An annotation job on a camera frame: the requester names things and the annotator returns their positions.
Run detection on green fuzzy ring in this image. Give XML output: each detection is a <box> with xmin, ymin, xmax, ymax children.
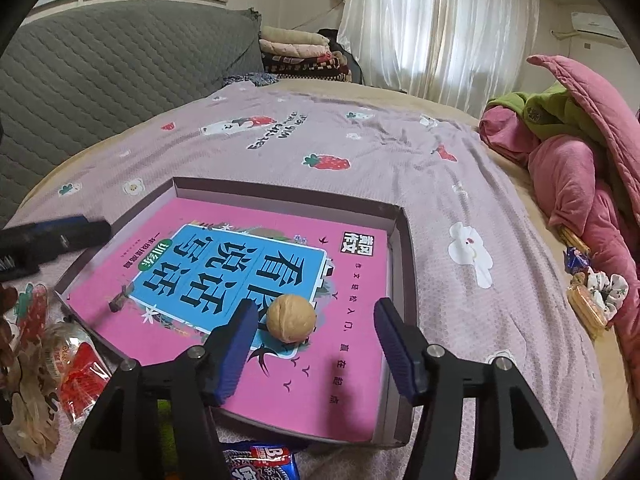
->
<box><xmin>156</xmin><ymin>398</ymin><xmax>179</xmax><ymax>474</ymax></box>

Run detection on red white snack bag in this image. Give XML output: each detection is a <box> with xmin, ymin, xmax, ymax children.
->
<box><xmin>42</xmin><ymin>322</ymin><xmax>111</xmax><ymax>430</ymax></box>
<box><xmin>14</xmin><ymin>283</ymin><xmax>49</xmax><ymax>349</ymax></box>

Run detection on blue oreo cookie packet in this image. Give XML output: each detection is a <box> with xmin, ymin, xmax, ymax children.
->
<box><xmin>222</xmin><ymin>441</ymin><xmax>300</xmax><ymax>480</ymax></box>

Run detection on walnut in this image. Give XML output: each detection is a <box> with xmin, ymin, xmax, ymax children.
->
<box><xmin>266</xmin><ymin>294</ymin><xmax>317</xmax><ymax>344</ymax></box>

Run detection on yellow wafer snack packet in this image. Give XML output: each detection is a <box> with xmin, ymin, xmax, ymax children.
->
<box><xmin>566</xmin><ymin>284</ymin><xmax>608</xmax><ymax>340</ymax></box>

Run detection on strawberry print purple bedsheet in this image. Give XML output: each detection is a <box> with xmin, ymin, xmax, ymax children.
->
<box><xmin>12</xmin><ymin>84</ymin><xmax>603</xmax><ymax>479</ymax></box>

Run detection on grey quilted headboard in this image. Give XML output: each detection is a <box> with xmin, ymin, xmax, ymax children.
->
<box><xmin>1</xmin><ymin>0</ymin><xmax>262</xmax><ymax>222</ymax></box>

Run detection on floral white scrunchie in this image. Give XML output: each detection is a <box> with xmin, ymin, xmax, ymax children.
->
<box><xmin>586</xmin><ymin>268</ymin><xmax>629</xmax><ymax>322</ymax></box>

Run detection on small blue candy wrapper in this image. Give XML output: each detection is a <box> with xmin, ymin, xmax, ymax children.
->
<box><xmin>563</xmin><ymin>247</ymin><xmax>590</xmax><ymax>275</ymax></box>

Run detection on pink and blue book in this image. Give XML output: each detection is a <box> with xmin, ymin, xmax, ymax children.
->
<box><xmin>63</xmin><ymin>197</ymin><xmax>390</xmax><ymax>443</ymax></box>

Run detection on grey shallow cardboard box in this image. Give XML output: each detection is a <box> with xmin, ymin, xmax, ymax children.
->
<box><xmin>54</xmin><ymin>175</ymin><xmax>419</xmax><ymax>449</ymax></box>

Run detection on pink quilt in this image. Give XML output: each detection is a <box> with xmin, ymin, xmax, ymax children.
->
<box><xmin>480</xmin><ymin>54</ymin><xmax>639</xmax><ymax>386</ymax></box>

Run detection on stack of folded blankets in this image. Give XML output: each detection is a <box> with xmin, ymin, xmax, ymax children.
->
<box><xmin>259</xmin><ymin>26</ymin><xmax>354</xmax><ymax>82</ymax></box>

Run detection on green blanket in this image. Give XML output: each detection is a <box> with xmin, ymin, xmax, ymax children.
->
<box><xmin>486</xmin><ymin>82</ymin><xmax>606</xmax><ymax>148</ymax></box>

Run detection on white sheer curtain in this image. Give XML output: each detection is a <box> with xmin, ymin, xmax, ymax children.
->
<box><xmin>338</xmin><ymin>0</ymin><xmax>540</xmax><ymax>117</ymax></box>

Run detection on white air conditioner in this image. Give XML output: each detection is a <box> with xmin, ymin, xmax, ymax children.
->
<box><xmin>570</xmin><ymin>12</ymin><xmax>626</xmax><ymax>48</ymax></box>

